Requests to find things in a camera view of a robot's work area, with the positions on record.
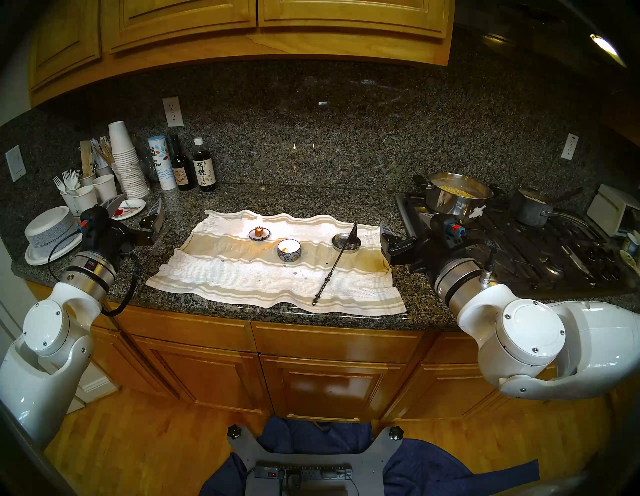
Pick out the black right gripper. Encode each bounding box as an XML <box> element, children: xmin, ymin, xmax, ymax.
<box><xmin>379</xmin><ymin>223</ymin><xmax>496</xmax><ymax>276</ymax></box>

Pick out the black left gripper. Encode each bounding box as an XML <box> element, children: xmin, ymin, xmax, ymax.
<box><xmin>82</xmin><ymin>194</ymin><xmax>165</xmax><ymax>274</ymax></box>

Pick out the black long-handled candle snuffer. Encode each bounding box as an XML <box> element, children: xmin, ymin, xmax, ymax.
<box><xmin>311</xmin><ymin>222</ymin><xmax>361</xmax><ymax>307</ymax></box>

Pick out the small plate with red wrappers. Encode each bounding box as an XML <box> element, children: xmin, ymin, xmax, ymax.
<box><xmin>111</xmin><ymin>198</ymin><xmax>147</xmax><ymax>221</ymax></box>

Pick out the stack of white paper cups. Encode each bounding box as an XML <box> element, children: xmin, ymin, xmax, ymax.
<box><xmin>108</xmin><ymin>120</ymin><xmax>150</xmax><ymax>200</ymax></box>

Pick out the white salt canister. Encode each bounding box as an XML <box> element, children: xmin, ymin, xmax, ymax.
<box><xmin>148</xmin><ymin>135</ymin><xmax>178</xmax><ymax>191</ymax></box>

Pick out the dark bottle brown label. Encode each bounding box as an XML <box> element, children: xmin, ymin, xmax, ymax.
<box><xmin>169</xmin><ymin>133</ymin><xmax>195</xmax><ymax>192</ymax></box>

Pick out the wrapped chopsticks bundle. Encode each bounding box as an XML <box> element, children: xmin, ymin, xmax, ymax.
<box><xmin>91</xmin><ymin>136</ymin><xmax>116</xmax><ymax>168</ymax></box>

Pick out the stainless steel cooking pot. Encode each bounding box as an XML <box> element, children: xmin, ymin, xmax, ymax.
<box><xmin>412</xmin><ymin>172</ymin><xmax>506</xmax><ymax>221</ymax></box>

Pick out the dark bottle white label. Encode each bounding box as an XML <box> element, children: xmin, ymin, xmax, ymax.
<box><xmin>192</xmin><ymin>137</ymin><xmax>218</xmax><ymax>193</ymax></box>

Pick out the stack of grey paper bowls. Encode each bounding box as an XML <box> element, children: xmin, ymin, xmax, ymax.
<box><xmin>25</xmin><ymin>206</ymin><xmax>76</xmax><ymax>248</ymax></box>

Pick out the wooden drawer front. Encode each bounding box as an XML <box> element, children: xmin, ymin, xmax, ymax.
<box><xmin>251</xmin><ymin>321</ymin><xmax>426</xmax><ymax>365</ymax></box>
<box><xmin>107</xmin><ymin>302</ymin><xmax>257</xmax><ymax>353</ymax></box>

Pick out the wooden base cabinet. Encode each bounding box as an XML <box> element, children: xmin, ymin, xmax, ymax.
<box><xmin>25</xmin><ymin>280</ymin><xmax>561</xmax><ymax>426</ymax></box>

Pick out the white beige striped towel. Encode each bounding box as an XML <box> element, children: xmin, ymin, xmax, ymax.
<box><xmin>146</xmin><ymin>209</ymin><xmax>407</xmax><ymax>317</ymax></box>

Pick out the dark grey saucepan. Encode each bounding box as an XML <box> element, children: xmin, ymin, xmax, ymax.
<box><xmin>510</xmin><ymin>186</ymin><xmax>592</xmax><ymax>229</ymax></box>

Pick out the black gas cooktop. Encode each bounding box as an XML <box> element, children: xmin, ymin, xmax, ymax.
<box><xmin>394</xmin><ymin>190</ymin><xmax>640</xmax><ymax>301</ymax></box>

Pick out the wooden base cabinet door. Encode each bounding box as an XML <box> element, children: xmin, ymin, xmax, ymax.
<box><xmin>260</xmin><ymin>355</ymin><xmax>406</xmax><ymax>423</ymax></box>
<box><xmin>132</xmin><ymin>336</ymin><xmax>273</xmax><ymax>416</ymax></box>
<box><xmin>395</xmin><ymin>364</ymin><xmax>501</xmax><ymax>421</ymax></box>

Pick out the white box appliance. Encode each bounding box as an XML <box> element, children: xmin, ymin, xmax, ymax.
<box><xmin>586</xmin><ymin>184</ymin><xmax>640</xmax><ymax>238</ymax></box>

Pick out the dark blue cloth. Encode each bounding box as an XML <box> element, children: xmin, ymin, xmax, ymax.
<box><xmin>199</xmin><ymin>416</ymin><xmax>541</xmax><ymax>496</ymax></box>

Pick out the grey power strip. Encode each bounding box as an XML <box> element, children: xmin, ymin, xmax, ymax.
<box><xmin>254</xmin><ymin>464</ymin><xmax>353</xmax><ymax>481</ymax></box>

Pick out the lit hood lamp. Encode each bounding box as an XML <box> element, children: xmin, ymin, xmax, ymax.
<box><xmin>590</xmin><ymin>34</ymin><xmax>627</xmax><ymax>67</ymax></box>

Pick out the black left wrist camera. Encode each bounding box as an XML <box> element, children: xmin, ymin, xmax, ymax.
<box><xmin>77</xmin><ymin>205</ymin><xmax>110</xmax><ymax>236</ymax></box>

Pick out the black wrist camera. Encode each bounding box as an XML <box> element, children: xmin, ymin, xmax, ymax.
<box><xmin>77</xmin><ymin>205</ymin><xmax>110</xmax><ymax>236</ymax></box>
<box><xmin>431</xmin><ymin>215</ymin><xmax>467</xmax><ymax>241</ymax></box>

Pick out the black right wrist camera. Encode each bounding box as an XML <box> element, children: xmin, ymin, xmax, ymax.
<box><xmin>431</xmin><ymin>215</ymin><xmax>467</xmax><ymax>241</ymax></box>

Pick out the thick black gripper cable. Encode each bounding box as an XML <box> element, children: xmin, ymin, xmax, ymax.
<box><xmin>101</xmin><ymin>250</ymin><xmax>140</xmax><ymax>318</ymax></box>

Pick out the thin black camera cable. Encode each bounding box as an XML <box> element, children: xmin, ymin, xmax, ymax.
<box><xmin>47</xmin><ymin>229</ymin><xmax>83</xmax><ymax>284</ymax></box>

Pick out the white light switch plate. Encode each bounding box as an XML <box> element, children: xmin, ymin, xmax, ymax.
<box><xmin>5</xmin><ymin>145</ymin><xmax>27</xmax><ymax>183</ymax></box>

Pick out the narrow wall cabinet door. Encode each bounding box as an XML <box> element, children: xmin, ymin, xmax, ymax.
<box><xmin>29</xmin><ymin>0</ymin><xmax>102</xmax><ymax>92</ymax></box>

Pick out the medium wall cabinet door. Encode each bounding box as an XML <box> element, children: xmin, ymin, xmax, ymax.
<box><xmin>102</xmin><ymin>0</ymin><xmax>257</xmax><ymax>52</ymax></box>

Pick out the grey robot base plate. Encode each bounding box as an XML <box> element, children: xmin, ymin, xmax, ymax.
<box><xmin>227</xmin><ymin>425</ymin><xmax>405</xmax><ymax>496</ymax></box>

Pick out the wooden wall cabinet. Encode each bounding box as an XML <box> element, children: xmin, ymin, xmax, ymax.
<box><xmin>27</xmin><ymin>0</ymin><xmax>456</xmax><ymax>108</ymax></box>

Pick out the wide wall cabinet door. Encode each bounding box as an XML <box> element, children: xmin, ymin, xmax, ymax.
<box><xmin>257</xmin><ymin>0</ymin><xmax>453</xmax><ymax>39</ymax></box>

